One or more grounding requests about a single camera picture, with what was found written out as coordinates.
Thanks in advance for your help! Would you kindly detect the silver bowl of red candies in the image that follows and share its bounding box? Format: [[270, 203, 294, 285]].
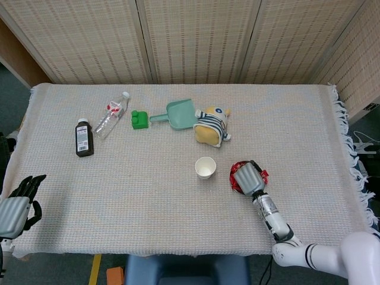
[[229, 160, 270, 196]]

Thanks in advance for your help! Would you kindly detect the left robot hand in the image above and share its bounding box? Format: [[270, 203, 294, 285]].
[[0, 174, 48, 240]]

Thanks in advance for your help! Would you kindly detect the woven folding screen panel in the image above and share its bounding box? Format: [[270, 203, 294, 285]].
[[239, 0, 372, 86], [135, 0, 264, 86], [0, 0, 154, 86], [310, 0, 380, 122]]

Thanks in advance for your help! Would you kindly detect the woven beige tablecloth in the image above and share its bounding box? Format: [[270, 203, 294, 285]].
[[5, 82, 380, 259]]

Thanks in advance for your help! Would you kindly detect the yellow striped plush toy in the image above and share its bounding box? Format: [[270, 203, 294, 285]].
[[192, 105, 233, 148]]

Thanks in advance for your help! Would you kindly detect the white clamp stand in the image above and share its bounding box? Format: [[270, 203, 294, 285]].
[[352, 131, 375, 155]]

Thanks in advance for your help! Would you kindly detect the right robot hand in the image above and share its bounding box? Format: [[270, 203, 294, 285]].
[[231, 160, 267, 197]]

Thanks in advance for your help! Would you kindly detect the clear plastic water bottle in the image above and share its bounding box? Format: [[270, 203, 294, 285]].
[[92, 91, 131, 140]]

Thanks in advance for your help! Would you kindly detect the black cable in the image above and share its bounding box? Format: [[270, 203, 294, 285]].
[[260, 257, 274, 285]]

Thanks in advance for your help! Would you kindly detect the brown medicine bottle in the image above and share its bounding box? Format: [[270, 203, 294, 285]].
[[75, 118, 95, 158]]

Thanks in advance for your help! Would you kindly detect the white paper cup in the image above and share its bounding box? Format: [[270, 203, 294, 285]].
[[194, 156, 217, 180]]

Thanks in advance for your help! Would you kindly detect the green toy block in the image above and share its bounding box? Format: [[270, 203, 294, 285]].
[[130, 110, 150, 131]]

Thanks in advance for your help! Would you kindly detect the black equipment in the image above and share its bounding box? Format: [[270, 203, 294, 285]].
[[0, 132, 17, 182], [357, 153, 380, 191]]

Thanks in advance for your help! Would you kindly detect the brown wooden board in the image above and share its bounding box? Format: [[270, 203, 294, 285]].
[[0, 17, 53, 90]]

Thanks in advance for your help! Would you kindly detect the orange block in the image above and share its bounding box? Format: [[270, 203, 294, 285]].
[[106, 266, 125, 285]]

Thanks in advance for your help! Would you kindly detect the teal plastic scoop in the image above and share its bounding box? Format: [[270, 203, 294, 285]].
[[148, 99, 199, 132]]

